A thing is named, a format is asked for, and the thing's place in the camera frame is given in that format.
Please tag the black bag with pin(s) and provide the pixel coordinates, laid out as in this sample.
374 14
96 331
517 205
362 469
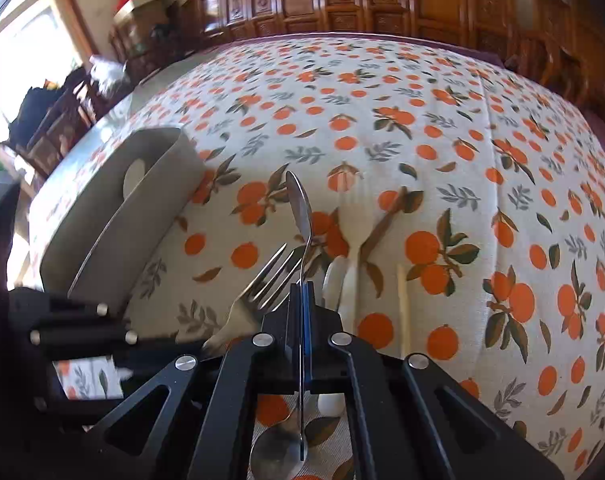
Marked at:
32 107

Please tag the carved wooden armchair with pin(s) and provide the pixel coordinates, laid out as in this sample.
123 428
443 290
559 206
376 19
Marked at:
567 35

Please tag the white plastic bag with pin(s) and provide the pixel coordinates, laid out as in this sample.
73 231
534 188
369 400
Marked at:
107 72

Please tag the orange print tablecloth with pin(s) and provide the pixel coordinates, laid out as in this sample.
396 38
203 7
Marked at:
432 160

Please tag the white plastic stick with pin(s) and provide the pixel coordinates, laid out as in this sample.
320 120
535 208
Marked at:
403 305

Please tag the metal spoon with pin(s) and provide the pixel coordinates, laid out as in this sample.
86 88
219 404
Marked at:
299 205
275 452

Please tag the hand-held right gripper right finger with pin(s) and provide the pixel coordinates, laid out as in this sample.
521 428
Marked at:
382 400

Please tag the long purple sofa cushion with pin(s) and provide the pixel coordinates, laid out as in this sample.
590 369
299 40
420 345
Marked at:
382 42

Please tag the white flat box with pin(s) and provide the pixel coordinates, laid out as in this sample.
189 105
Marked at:
142 5

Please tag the small white plastic spoon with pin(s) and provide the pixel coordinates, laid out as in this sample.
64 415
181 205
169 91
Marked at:
335 280

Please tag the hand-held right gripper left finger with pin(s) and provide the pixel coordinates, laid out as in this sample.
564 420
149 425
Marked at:
232 385

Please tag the white plastic fork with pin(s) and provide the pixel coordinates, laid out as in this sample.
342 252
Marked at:
355 230

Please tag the metal fork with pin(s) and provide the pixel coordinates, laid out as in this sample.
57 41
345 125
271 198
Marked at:
270 275

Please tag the wooden door frame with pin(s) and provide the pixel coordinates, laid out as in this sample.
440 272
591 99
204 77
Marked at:
75 5

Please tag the dark wooden cabinet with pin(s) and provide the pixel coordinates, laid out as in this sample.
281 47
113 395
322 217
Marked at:
147 45

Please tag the red cloth item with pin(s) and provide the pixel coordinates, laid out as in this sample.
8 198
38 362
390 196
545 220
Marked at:
123 2

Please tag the rectangular metal tray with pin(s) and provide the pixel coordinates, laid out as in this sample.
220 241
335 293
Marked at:
122 230

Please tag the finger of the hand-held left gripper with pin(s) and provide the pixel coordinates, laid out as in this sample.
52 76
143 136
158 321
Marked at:
82 332
82 405

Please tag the wooden dining chair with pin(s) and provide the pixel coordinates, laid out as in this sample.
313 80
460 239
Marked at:
57 125

